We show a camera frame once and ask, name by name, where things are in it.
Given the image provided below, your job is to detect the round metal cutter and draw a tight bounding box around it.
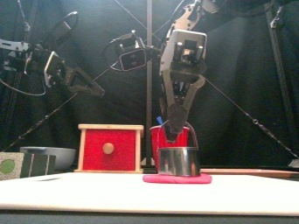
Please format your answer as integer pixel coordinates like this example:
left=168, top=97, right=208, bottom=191
left=156, top=121, right=201, bottom=178

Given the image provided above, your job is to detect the wooden drawer box red front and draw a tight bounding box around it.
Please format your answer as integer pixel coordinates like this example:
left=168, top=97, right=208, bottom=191
left=73, top=123, right=145, bottom=175

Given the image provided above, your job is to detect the grey bowl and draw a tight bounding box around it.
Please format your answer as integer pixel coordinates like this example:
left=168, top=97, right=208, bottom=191
left=18, top=146, right=77, bottom=172

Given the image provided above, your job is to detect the pink dough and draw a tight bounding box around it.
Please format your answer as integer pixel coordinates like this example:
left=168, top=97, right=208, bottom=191
left=141, top=172, right=213, bottom=186

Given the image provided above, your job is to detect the red plastic cup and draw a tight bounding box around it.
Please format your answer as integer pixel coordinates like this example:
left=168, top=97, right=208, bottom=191
left=148, top=124, right=193, bottom=173

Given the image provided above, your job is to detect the dark box with green circle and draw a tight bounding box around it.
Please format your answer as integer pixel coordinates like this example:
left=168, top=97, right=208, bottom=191
left=0, top=151, right=58, bottom=182

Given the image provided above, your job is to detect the white cutting board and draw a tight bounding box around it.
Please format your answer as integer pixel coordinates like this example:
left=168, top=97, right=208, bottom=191
left=0, top=171, right=299, bottom=217

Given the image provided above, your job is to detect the vertical frame pole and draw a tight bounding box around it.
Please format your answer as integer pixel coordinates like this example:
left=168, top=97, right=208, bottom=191
left=144, top=0, right=154, bottom=168

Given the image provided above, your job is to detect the right wrist camera with cable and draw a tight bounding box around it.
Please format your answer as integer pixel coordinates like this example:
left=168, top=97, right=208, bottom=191
left=101, top=29, right=150, bottom=73

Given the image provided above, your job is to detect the thin diagonal bracing cable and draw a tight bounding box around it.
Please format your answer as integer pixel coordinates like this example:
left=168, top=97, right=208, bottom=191
left=112, top=0, right=299, bottom=160
left=0, top=0, right=188, bottom=153

